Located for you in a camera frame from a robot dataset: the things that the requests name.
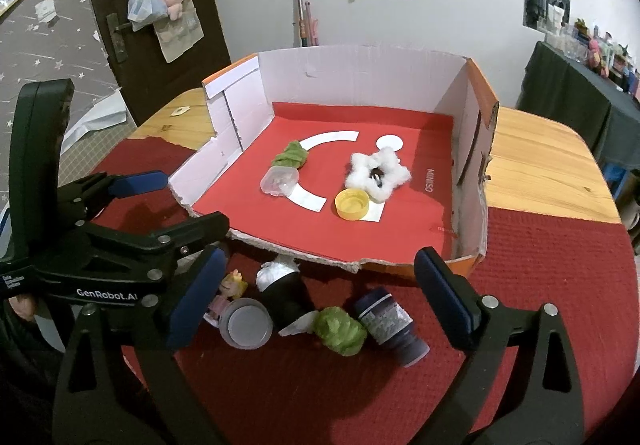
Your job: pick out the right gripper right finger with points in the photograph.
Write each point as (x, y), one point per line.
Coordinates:
(542, 402)

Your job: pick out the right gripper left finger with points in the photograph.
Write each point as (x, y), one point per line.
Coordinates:
(119, 381)

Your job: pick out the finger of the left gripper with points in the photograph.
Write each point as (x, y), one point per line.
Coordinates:
(157, 250)
(90, 195)

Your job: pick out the clear round jar lid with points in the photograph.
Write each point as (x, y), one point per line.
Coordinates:
(245, 324)

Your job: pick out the clear small plastic box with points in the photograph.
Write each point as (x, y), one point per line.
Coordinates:
(279, 181)

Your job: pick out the dark blue bottle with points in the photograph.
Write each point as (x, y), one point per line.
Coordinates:
(391, 326)

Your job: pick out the green scrunchie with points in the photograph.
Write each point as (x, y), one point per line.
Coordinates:
(339, 332)
(294, 155)

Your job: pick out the yellow bottle cap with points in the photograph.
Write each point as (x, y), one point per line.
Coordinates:
(352, 204)

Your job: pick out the white fluffy star hair clip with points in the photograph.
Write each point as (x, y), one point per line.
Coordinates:
(377, 174)

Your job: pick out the person's left hand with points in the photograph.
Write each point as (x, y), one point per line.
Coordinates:
(24, 306)

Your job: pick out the blonde girl figurine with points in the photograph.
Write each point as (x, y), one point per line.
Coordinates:
(232, 287)

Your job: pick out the small tag on table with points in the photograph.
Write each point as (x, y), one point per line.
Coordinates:
(180, 111)

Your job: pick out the black and white plush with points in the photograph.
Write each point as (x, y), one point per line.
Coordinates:
(285, 296)

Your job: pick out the plastic bag on door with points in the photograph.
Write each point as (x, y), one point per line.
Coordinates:
(141, 13)

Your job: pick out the cardboard box with red bottom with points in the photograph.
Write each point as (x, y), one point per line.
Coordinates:
(437, 111)

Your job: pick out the black clothed side table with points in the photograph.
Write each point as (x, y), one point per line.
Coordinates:
(561, 90)

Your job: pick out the metal stick with orange tip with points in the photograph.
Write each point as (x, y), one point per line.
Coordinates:
(302, 29)

